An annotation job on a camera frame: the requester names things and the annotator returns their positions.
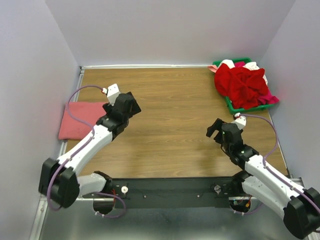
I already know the salmon pink t-shirt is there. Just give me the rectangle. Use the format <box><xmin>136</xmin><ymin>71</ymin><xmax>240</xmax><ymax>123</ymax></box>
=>
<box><xmin>58</xmin><ymin>101</ymin><xmax>108</xmax><ymax>141</ymax></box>

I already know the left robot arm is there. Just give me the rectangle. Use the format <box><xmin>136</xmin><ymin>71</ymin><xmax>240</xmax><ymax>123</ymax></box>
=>
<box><xmin>38</xmin><ymin>92</ymin><xmax>141</xmax><ymax>208</ymax></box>

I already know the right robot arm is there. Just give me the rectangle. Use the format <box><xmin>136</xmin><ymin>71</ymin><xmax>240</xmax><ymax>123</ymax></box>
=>
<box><xmin>206</xmin><ymin>114</ymin><xmax>320</xmax><ymax>239</ymax></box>

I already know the green plastic bin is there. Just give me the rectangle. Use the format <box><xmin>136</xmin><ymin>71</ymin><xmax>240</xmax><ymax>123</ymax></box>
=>
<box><xmin>212</xmin><ymin>57</ymin><xmax>279</xmax><ymax>114</ymax></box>

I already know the red t-shirt in bin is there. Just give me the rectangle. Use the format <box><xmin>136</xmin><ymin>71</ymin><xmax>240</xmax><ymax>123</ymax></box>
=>
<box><xmin>214</xmin><ymin>63</ymin><xmax>269</xmax><ymax>110</ymax></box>

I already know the magenta garment in bin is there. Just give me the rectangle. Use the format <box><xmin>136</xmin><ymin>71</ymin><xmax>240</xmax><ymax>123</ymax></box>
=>
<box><xmin>233</xmin><ymin>61</ymin><xmax>280</xmax><ymax>106</ymax></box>

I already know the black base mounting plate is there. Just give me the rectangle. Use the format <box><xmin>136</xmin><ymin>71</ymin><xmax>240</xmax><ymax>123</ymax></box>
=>
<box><xmin>92</xmin><ymin>177</ymin><xmax>261</xmax><ymax>218</ymax></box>

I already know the light pink garment in bin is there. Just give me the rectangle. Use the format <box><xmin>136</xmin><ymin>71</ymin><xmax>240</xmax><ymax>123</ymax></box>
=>
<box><xmin>207</xmin><ymin>65</ymin><xmax>218</xmax><ymax>73</ymax></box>

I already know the white garment in bin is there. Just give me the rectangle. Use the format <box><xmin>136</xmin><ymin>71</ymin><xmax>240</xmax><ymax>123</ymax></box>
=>
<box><xmin>218</xmin><ymin>59</ymin><xmax>260</xmax><ymax>71</ymax></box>

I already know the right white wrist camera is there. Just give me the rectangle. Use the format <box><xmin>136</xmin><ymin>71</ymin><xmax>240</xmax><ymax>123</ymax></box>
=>
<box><xmin>232</xmin><ymin>112</ymin><xmax>247</xmax><ymax>130</ymax></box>

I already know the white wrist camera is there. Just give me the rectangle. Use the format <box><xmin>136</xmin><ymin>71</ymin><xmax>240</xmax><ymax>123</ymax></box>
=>
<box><xmin>101</xmin><ymin>83</ymin><xmax>121</xmax><ymax>106</ymax></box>
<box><xmin>232</xmin><ymin>112</ymin><xmax>247</xmax><ymax>130</ymax></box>

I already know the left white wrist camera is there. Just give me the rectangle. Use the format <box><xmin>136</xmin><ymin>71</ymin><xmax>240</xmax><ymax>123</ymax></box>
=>
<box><xmin>101</xmin><ymin>83</ymin><xmax>121</xmax><ymax>106</ymax></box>

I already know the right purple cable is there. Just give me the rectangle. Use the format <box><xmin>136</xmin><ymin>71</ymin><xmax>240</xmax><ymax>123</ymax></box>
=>
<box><xmin>234</xmin><ymin>113</ymin><xmax>320</xmax><ymax>216</ymax></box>

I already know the purple cable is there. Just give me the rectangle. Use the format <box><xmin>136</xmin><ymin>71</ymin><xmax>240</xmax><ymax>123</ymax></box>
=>
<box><xmin>46</xmin><ymin>85</ymin><xmax>127</xmax><ymax>218</ymax></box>
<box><xmin>234</xmin><ymin>113</ymin><xmax>320</xmax><ymax>216</ymax></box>

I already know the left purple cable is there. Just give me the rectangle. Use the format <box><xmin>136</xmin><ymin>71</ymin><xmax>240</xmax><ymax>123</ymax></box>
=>
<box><xmin>46</xmin><ymin>85</ymin><xmax>127</xmax><ymax>218</ymax></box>

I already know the aluminium frame rail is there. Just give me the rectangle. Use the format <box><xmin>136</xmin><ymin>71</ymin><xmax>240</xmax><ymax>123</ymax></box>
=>
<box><xmin>30</xmin><ymin>193</ymin><xmax>294</xmax><ymax>240</ymax></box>

